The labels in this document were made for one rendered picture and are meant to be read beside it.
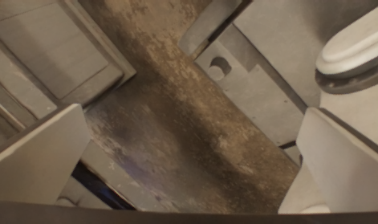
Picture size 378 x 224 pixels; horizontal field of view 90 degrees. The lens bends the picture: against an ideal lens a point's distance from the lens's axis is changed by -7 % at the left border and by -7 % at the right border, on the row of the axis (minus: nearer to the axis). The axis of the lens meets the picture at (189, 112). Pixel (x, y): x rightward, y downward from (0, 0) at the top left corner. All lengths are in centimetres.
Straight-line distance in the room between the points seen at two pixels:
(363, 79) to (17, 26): 90
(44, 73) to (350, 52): 80
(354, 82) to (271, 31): 22
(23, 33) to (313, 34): 84
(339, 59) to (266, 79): 20
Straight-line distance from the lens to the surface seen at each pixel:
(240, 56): 48
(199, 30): 49
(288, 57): 51
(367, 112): 31
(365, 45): 34
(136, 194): 69
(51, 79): 81
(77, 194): 80
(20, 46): 84
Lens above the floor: 63
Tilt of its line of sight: 43 degrees down
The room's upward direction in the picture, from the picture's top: 148 degrees counter-clockwise
